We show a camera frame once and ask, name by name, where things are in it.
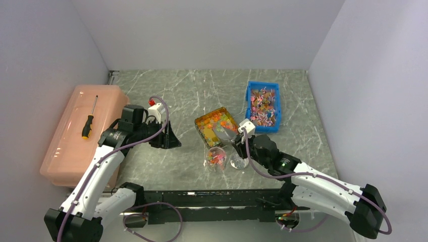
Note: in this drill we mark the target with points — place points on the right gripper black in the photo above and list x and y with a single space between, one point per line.
239 146

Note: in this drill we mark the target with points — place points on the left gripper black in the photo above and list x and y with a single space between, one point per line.
168 140

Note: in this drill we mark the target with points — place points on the metal scoop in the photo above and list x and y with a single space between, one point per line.
225 135

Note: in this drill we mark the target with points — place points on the clear plastic cup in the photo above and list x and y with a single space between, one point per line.
216 159

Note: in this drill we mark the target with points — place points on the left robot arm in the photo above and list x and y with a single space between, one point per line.
81 217

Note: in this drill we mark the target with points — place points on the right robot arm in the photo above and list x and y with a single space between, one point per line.
362 208

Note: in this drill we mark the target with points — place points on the clear round lid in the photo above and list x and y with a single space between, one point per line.
238 163

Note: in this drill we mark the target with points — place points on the blue bin of lollipops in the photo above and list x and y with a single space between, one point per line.
264 106

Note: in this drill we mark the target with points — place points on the candy tin with gummies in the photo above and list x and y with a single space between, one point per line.
205 124

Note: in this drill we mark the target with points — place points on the yellow black screwdriver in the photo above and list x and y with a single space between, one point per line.
86 131

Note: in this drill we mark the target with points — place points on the pink plastic storage box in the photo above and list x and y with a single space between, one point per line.
69 155

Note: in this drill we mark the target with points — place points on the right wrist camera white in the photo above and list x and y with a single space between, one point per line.
248 126

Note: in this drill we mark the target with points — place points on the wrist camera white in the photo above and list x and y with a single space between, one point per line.
156 110
248 126

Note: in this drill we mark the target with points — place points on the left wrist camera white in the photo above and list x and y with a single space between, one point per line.
156 110

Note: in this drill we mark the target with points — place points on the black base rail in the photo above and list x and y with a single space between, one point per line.
263 205

